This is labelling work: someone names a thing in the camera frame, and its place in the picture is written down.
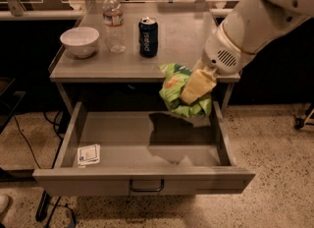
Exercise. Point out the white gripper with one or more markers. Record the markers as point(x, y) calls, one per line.
point(220, 56)

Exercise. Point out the green rice chip bag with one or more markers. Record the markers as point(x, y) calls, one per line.
point(176, 77)

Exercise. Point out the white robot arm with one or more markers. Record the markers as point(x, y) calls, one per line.
point(246, 30)

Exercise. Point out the open grey top drawer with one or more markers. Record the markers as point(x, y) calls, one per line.
point(192, 156)

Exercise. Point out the grey metal cabinet table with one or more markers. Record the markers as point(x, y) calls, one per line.
point(183, 28)

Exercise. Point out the blue pepsi can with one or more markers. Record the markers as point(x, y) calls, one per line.
point(148, 37)

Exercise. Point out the clear plastic water bottle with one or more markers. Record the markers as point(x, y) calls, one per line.
point(113, 19)

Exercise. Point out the white ceramic bowl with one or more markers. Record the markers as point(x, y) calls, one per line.
point(81, 42)

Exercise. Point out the white paper tag card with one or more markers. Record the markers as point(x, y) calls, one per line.
point(89, 154)

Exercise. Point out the dark side table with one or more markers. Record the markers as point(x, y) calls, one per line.
point(10, 98)

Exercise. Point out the white shoe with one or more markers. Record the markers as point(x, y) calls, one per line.
point(4, 203)

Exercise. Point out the black drawer handle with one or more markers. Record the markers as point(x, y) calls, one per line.
point(146, 186)

